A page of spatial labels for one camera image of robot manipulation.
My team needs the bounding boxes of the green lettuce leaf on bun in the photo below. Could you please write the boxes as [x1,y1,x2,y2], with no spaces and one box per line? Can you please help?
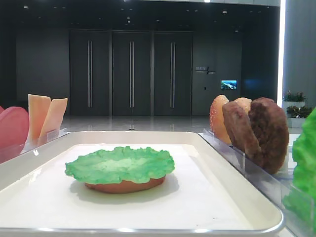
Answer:
[65,146,175,184]

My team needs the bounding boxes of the brown meat patty left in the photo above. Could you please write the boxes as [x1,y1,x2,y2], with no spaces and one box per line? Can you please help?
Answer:
[222,102,264,166]

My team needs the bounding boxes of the brown meat patty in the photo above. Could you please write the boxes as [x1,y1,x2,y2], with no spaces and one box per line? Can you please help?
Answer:
[248,97,289,174]
[222,102,264,166]

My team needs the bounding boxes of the tan bun slice behind patties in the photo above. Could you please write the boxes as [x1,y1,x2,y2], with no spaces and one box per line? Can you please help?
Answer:
[234,97,252,114]

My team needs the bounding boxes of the orange cheese slice right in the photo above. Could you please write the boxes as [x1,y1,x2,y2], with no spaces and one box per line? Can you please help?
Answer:
[40,98,68,138]

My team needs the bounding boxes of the orange cheese slice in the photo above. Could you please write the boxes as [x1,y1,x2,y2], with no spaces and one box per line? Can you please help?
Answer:
[28,94,51,141]
[40,98,68,138]

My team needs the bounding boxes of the brown meat patty right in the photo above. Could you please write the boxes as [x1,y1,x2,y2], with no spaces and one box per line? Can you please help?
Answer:
[248,97,289,174]

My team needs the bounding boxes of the orange cheese slice left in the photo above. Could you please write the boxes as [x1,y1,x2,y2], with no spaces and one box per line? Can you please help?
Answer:
[28,94,51,141]

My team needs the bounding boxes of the green lettuce leaf in rack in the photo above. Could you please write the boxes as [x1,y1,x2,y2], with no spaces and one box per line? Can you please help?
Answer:
[283,110,316,229]

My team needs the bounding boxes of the sesame top bun slice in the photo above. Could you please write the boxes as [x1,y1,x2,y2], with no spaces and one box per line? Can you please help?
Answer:
[210,94,231,145]

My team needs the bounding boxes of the brown bottom bun slice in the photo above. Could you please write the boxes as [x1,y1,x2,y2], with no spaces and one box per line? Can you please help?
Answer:
[85,176,165,194]

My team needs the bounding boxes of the white rectangular serving tray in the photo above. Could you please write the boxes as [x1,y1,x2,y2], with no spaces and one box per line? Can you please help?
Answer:
[0,131,284,237]

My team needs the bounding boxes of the clear acrylic rack right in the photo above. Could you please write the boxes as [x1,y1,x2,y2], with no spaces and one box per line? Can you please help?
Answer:
[202,129,316,237]

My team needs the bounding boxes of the clear acrylic rack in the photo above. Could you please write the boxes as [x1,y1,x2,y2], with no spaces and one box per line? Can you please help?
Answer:
[202,129,316,237]
[0,128,69,163]

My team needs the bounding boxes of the potted plants in white planter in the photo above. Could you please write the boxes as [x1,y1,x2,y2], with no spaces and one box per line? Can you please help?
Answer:
[282,90,312,128]

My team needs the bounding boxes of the clear acrylic rack left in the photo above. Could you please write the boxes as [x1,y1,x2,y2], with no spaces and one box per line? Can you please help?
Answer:
[0,128,69,163]

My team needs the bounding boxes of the dark door with handle right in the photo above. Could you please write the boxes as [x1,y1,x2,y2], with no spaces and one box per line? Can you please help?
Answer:
[154,32,193,116]

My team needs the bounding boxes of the dark door with handle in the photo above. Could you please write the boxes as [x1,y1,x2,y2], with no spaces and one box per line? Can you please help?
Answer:
[154,32,193,116]
[113,32,151,116]
[70,30,110,116]

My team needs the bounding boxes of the dark door with handle middle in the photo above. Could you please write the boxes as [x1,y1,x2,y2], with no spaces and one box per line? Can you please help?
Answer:
[113,32,151,116]

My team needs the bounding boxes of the small wall display screen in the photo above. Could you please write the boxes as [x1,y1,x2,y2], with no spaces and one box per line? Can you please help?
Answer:
[221,80,237,90]

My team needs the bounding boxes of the dark door with handle left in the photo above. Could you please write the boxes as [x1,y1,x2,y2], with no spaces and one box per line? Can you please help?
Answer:
[70,30,110,116]

